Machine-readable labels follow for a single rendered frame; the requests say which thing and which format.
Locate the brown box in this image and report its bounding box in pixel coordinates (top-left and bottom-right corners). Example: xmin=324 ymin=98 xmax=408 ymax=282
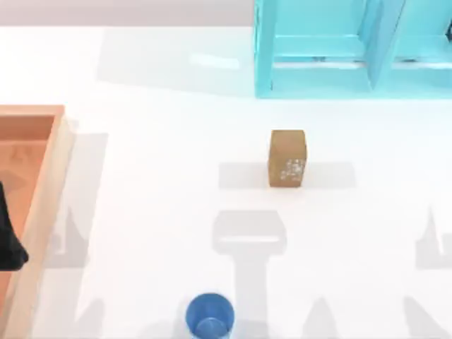
xmin=267 ymin=129 xmax=309 ymax=189

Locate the light blue rack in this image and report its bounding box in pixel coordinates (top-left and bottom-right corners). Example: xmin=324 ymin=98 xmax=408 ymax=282
xmin=253 ymin=0 xmax=452 ymax=100

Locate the blue cup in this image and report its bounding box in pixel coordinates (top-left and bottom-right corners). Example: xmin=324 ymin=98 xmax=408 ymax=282
xmin=185 ymin=292 xmax=236 ymax=339

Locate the shallow salmon-coloured box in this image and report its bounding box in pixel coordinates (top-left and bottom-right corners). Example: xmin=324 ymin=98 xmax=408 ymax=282
xmin=0 ymin=105 xmax=76 ymax=339

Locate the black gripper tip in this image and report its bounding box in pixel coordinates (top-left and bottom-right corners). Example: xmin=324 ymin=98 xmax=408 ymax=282
xmin=0 ymin=180 xmax=30 ymax=273

